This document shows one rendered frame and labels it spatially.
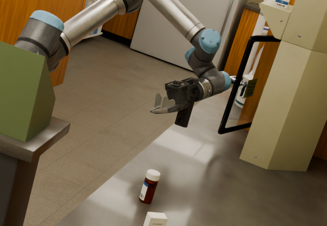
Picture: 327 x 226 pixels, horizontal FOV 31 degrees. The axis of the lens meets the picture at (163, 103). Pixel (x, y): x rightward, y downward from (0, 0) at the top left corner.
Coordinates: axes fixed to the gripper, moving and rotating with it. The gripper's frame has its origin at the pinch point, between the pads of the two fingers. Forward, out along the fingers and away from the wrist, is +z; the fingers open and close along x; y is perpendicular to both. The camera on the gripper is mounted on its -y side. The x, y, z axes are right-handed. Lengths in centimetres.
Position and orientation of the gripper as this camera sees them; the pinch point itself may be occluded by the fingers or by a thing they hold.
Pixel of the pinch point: (154, 112)
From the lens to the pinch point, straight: 198.6
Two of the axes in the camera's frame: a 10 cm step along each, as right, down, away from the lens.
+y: -0.6, -9.4, -3.4
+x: 6.7, 2.2, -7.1
